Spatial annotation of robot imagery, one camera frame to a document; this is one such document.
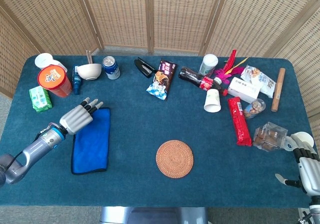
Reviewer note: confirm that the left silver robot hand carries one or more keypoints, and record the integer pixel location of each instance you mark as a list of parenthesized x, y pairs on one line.
[(76, 119)]

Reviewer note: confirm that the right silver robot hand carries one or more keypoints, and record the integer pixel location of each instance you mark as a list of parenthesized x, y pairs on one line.
[(311, 169)]

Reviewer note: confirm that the white and blue paper cup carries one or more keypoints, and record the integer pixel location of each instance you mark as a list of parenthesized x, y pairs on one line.
[(305, 138)]

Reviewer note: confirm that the grey and blue cloth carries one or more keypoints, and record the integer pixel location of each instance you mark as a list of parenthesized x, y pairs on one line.
[(92, 146)]

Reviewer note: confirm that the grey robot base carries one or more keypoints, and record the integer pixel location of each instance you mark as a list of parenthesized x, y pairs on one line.
[(152, 215)]

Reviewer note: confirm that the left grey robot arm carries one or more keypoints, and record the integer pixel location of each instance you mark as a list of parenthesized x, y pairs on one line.
[(35, 151)]

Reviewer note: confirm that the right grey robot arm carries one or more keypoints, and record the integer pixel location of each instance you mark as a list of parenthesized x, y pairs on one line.
[(312, 211)]

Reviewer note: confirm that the small dark blue bottle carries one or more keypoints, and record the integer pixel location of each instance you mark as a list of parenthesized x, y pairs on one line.
[(76, 81)]

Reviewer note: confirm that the green wet wipes packet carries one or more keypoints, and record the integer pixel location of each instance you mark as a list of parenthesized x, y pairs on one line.
[(40, 99)]

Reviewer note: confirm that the orange instant noodle tub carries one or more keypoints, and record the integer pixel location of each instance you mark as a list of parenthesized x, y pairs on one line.
[(56, 81)]

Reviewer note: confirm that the white ceramic bowl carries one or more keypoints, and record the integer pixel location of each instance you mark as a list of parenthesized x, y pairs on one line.
[(88, 71)]

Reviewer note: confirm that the clear plastic cookie box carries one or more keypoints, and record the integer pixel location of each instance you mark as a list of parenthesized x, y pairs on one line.
[(270, 136)]

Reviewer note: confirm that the blue and white drink can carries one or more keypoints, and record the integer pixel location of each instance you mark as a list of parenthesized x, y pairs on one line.
[(112, 69)]

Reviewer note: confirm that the wooden chopstick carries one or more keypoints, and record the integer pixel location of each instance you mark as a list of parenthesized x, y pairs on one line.
[(90, 57)]

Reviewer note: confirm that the blue plush table cloth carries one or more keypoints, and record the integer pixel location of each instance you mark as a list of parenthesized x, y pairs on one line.
[(140, 124)]

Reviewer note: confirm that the white plastic cup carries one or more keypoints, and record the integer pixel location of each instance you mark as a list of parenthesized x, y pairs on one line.
[(43, 60)]

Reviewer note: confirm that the small clear snack jar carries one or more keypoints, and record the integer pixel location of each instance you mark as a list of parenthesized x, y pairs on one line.
[(255, 109)]

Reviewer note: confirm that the wooden rolling pin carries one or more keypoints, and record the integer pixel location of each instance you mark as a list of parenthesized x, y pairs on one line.
[(278, 90)]

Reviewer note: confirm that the black stapler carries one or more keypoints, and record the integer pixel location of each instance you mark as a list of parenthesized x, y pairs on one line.
[(143, 66)]

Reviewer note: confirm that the long red biscuit packet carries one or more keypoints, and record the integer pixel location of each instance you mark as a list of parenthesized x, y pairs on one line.
[(240, 121)]

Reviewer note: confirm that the brown chocolate snack packet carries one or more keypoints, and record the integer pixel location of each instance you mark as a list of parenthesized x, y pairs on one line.
[(162, 80)]

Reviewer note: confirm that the white printed snack bag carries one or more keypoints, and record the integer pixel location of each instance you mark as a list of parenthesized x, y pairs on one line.
[(260, 79)]

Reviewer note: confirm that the white tissue box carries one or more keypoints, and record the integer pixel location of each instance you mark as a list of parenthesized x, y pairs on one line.
[(243, 89)]

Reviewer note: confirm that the round woven rattan coaster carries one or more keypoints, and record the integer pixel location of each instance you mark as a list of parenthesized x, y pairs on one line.
[(175, 159)]

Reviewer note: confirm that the cola bottle with red label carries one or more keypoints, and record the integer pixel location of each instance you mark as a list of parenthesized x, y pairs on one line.
[(195, 77)]

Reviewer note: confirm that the colourful feather shuttlecock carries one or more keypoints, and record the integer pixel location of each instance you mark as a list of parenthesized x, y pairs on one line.
[(225, 74)]

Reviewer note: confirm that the woven bamboo folding screen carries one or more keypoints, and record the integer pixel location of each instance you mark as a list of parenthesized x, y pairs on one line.
[(175, 16)]

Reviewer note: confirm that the white and green canister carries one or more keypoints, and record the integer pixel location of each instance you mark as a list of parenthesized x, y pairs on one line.
[(208, 64)]

